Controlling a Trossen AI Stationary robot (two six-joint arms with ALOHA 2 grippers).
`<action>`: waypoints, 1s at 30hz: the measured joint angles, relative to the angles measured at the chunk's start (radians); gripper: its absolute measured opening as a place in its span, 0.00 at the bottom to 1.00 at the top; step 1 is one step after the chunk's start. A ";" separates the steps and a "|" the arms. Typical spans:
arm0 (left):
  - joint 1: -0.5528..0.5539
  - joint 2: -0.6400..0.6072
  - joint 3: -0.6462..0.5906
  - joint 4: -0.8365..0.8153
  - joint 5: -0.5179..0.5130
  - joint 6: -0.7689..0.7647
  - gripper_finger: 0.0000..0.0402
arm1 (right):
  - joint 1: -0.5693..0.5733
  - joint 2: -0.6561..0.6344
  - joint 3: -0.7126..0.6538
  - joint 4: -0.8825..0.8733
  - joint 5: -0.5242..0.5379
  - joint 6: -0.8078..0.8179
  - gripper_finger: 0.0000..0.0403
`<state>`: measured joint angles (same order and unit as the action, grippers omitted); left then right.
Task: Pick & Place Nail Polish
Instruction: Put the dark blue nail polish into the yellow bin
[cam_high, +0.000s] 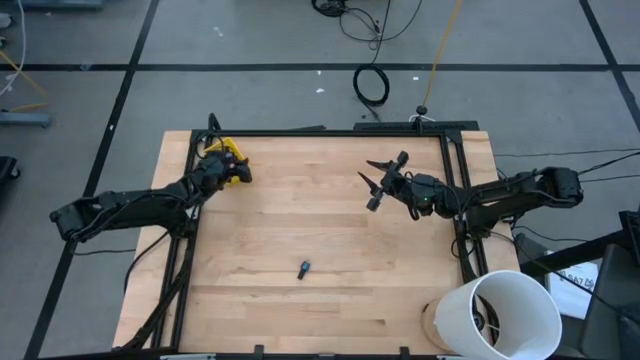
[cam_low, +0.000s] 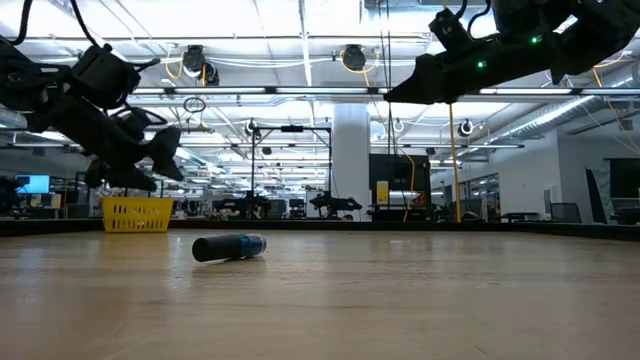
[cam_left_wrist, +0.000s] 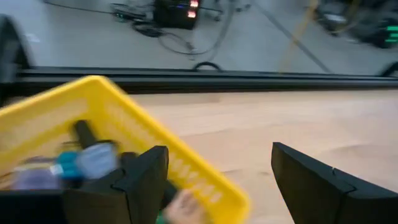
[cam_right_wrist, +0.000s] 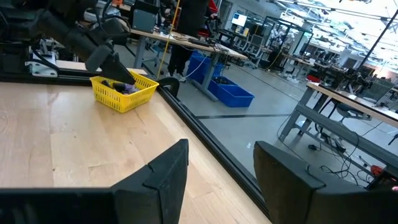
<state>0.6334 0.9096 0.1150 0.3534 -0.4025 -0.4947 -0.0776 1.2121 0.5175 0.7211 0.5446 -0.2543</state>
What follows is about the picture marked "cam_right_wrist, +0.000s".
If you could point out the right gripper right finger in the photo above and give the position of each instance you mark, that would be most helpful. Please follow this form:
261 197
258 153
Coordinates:
286 193

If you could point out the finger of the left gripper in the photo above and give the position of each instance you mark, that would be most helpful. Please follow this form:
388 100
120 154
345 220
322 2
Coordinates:
116 71

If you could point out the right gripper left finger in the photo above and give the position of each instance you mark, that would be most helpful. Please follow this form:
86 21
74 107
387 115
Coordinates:
158 193

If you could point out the lilac nail polish bottle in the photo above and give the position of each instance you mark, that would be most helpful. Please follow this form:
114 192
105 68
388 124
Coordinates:
130 89

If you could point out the yellow slotted plastic basket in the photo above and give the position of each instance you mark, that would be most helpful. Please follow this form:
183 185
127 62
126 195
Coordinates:
124 102

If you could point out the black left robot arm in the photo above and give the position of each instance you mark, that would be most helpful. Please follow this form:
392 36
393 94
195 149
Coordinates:
18 25

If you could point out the grey equipment case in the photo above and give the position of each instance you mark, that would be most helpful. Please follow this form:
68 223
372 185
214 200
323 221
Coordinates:
143 21

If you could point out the blue plastic storage bin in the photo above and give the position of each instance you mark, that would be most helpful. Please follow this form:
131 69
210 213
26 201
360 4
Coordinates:
199 67
231 96

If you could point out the black keyboard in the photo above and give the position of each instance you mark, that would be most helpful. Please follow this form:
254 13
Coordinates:
200 42

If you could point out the person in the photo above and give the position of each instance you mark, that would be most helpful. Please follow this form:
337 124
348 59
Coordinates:
189 18

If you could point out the lit computer monitor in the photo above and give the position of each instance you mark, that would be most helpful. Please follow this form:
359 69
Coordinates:
239 19

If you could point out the black curved corner bracket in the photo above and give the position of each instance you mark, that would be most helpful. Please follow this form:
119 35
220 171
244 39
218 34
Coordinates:
169 80

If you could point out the black aluminium table frame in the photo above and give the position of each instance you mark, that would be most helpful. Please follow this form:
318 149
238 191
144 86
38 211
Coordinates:
46 79

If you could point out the silver metal bracket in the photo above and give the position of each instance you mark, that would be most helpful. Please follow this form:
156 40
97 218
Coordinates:
42 70

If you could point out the grey metal frame workbench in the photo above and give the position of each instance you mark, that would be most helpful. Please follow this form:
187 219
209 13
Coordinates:
342 130

